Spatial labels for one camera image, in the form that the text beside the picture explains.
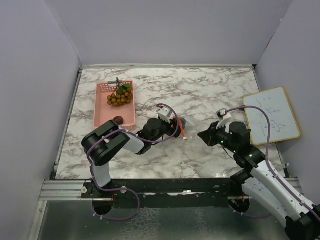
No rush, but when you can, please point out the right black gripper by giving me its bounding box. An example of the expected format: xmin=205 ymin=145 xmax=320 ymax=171
xmin=198 ymin=120 xmax=239 ymax=153

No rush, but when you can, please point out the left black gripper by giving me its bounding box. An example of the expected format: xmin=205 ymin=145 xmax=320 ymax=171
xmin=150 ymin=116 xmax=184 ymax=144

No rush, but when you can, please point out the clear orange zip bag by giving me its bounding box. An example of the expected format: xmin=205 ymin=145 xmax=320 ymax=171
xmin=179 ymin=115 xmax=203 ymax=141

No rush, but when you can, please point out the dark red fake fruit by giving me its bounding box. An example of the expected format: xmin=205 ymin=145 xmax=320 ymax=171
xmin=113 ymin=116 xmax=124 ymax=125

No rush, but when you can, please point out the brown fake grape bunch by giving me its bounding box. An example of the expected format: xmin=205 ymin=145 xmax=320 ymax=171
xmin=106 ymin=77 xmax=133 ymax=107

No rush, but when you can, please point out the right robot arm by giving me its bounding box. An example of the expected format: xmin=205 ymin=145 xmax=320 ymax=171
xmin=197 ymin=122 xmax=320 ymax=240

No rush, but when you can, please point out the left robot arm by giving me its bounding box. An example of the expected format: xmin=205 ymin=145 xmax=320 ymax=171
xmin=81 ymin=117 xmax=185 ymax=198

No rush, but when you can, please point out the pink plastic basket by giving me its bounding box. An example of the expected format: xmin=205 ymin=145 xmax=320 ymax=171
xmin=93 ymin=80 xmax=136 ymax=131

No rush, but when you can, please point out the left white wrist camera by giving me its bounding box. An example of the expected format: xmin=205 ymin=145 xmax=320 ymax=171
xmin=157 ymin=106 xmax=173 ymax=124

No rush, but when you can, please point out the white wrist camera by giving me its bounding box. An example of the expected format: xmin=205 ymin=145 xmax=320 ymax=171
xmin=216 ymin=108 xmax=232 ymax=130
xmin=157 ymin=106 xmax=173 ymax=124

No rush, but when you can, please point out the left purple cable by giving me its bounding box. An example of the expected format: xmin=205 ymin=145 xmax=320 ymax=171
xmin=86 ymin=103 xmax=181 ymax=186

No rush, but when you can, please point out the purple cable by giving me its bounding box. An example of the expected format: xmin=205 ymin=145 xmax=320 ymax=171
xmin=86 ymin=103 xmax=181 ymax=186
xmin=224 ymin=105 xmax=320 ymax=223

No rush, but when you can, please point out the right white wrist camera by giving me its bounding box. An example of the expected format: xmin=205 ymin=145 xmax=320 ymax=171
xmin=216 ymin=108 xmax=232 ymax=130

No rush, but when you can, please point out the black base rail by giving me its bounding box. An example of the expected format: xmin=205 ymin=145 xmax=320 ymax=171
xmin=81 ymin=177 xmax=248 ymax=209

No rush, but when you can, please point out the small whiteboard yellow frame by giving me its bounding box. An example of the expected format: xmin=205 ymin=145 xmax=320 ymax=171
xmin=243 ymin=86 xmax=301 ymax=146

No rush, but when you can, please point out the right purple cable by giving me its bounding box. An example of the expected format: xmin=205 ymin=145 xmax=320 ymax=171
xmin=224 ymin=105 xmax=320 ymax=223

